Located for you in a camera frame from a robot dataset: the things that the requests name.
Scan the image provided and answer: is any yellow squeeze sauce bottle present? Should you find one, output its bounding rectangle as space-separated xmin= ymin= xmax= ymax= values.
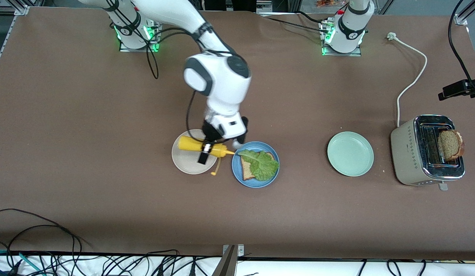
xmin=178 ymin=135 xmax=236 ymax=176

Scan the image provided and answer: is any brown bread slice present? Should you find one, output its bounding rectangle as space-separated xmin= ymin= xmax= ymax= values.
xmin=437 ymin=130 xmax=466 ymax=161
xmin=241 ymin=152 xmax=276 ymax=182

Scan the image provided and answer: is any green lettuce leaf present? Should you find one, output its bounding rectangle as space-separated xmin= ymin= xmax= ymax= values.
xmin=237 ymin=149 xmax=280 ymax=182

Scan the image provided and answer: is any beige round plate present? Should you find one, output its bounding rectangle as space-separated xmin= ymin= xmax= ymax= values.
xmin=172 ymin=129 xmax=219 ymax=175

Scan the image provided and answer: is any blue round plate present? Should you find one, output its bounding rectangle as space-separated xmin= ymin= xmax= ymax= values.
xmin=232 ymin=141 xmax=280 ymax=189

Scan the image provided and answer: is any pale green round plate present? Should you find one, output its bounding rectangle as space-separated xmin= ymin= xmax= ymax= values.
xmin=327 ymin=131 xmax=374 ymax=177

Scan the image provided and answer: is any beige chrome toaster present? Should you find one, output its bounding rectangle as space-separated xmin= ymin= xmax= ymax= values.
xmin=390 ymin=114 xmax=467 ymax=191

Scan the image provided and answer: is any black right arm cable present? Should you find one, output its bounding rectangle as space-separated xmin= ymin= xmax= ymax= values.
xmin=145 ymin=25 xmax=208 ymax=136

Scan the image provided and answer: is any white toaster power cable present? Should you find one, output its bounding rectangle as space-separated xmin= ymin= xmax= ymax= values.
xmin=387 ymin=32 xmax=428 ymax=128

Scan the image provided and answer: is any aluminium frame profile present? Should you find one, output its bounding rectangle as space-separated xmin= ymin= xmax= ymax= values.
xmin=454 ymin=0 xmax=475 ymax=26

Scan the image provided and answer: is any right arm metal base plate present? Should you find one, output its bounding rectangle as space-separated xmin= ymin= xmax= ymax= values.
xmin=119 ymin=23 xmax=163 ymax=53

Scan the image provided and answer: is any metal table edge bracket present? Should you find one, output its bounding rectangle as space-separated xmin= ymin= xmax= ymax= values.
xmin=213 ymin=244 xmax=245 ymax=276

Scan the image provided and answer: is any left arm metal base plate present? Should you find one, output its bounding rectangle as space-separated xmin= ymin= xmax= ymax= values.
xmin=320 ymin=21 xmax=363 ymax=57

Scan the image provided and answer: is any black base cable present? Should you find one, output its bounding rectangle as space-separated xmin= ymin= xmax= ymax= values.
xmin=261 ymin=11 xmax=331 ymax=35

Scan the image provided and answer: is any thin black cable loop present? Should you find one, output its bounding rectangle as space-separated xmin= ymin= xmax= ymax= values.
xmin=0 ymin=209 xmax=83 ymax=266
xmin=7 ymin=224 xmax=77 ymax=269

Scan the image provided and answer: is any teal cable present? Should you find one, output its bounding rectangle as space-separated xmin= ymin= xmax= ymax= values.
xmin=0 ymin=250 xmax=45 ymax=276

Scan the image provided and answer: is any aluminium frame rail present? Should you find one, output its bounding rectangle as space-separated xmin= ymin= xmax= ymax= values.
xmin=0 ymin=0 xmax=31 ymax=75

